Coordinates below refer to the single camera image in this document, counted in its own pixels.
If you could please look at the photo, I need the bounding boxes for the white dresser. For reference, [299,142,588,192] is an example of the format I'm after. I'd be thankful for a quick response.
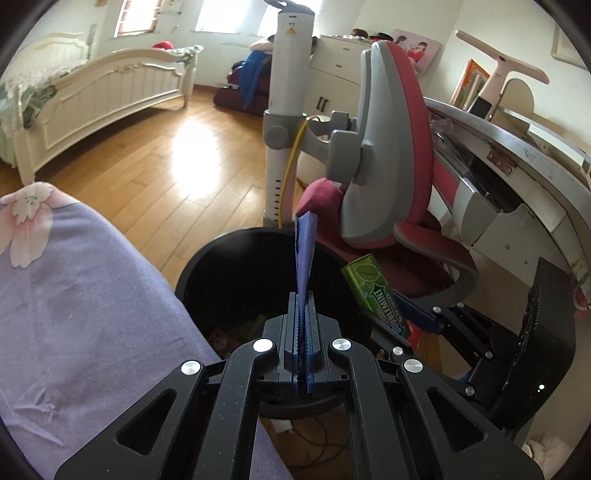
[309,34,393,125]

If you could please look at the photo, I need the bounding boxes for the blue wrapper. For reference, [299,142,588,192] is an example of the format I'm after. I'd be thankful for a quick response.
[294,211,319,395]

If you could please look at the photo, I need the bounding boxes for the pile of clothes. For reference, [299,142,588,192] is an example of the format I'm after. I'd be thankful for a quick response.
[213,39,278,116]

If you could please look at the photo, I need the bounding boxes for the white grey desk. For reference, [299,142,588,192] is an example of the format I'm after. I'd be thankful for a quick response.
[425,97,591,296]

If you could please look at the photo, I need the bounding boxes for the dark red cushion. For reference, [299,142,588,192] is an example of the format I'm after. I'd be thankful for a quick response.
[297,178,347,227]

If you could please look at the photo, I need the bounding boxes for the wall picture frame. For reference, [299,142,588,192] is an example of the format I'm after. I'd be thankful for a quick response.
[551,25,589,70]

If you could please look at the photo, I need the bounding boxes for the white robot column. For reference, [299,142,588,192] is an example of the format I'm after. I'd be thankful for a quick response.
[262,0,315,229]

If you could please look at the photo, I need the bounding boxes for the green bed sheet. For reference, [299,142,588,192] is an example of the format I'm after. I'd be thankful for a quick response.
[0,69,57,158]

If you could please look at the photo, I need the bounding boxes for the black floor cable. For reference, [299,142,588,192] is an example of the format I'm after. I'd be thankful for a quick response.
[277,415,352,480]

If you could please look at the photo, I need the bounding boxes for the framed portrait photo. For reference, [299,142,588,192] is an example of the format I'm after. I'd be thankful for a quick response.
[392,28,441,75]

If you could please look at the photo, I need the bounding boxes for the orange picture board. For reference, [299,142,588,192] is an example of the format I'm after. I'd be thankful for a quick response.
[450,59,490,109]

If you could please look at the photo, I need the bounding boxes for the black trash bin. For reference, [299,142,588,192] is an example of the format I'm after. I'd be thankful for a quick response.
[175,227,370,421]

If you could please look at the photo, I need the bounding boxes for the bright window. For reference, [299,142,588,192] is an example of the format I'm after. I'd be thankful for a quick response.
[256,0,280,38]
[194,0,241,33]

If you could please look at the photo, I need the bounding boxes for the green cloth on bedpost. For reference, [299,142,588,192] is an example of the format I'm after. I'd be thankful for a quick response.
[173,45,204,70]

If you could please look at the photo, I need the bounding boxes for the clear plastic wrap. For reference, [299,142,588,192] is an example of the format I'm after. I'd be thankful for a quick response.
[427,115,472,153]

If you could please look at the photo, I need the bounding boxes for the green gum packet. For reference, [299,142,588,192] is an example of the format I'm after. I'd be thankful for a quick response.
[341,253,411,340]

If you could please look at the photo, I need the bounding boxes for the window with brown blind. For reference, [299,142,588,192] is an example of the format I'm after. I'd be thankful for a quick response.
[113,0,155,37]

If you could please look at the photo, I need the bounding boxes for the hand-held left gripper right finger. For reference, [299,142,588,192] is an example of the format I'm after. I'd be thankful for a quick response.
[302,291,546,480]

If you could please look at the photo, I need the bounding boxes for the white wooden bed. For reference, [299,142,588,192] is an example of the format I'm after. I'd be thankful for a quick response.
[0,32,204,183]

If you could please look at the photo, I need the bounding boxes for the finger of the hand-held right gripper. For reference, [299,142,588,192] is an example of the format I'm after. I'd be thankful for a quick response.
[394,295,513,365]
[360,310,413,361]

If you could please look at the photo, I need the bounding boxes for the pink grey desk chair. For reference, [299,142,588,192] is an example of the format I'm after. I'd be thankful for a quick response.
[295,39,481,301]

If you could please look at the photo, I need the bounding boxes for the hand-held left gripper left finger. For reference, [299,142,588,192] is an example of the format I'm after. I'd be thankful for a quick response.
[53,291,303,480]

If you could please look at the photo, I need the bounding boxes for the yellow cable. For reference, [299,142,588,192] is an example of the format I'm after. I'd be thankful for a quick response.
[277,115,324,229]

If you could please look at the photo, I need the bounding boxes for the purple floral blanket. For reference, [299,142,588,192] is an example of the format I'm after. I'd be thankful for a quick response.
[0,181,296,480]

